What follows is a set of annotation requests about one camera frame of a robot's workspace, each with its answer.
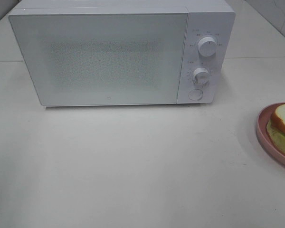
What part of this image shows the white round door button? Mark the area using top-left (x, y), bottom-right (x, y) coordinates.
top-left (188, 89), bottom-right (203, 101)

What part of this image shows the white microwave door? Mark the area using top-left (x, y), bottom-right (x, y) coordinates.
top-left (9, 14), bottom-right (187, 106)

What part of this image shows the white timer knob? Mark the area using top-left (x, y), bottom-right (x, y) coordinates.
top-left (192, 67), bottom-right (210, 85)

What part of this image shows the pink round plate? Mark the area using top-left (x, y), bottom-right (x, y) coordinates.
top-left (256, 102), bottom-right (285, 166)

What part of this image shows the lettuce bread sandwich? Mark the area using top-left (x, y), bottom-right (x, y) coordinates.
top-left (266, 104), bottom-right (285, 154)

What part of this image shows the white microwave oven body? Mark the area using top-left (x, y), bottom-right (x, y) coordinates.
top-left (9, 0), bottom-right (236, 106)

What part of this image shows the white upper control knob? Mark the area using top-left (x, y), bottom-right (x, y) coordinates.
top-left (197, 35), bottom-right (218, 57)

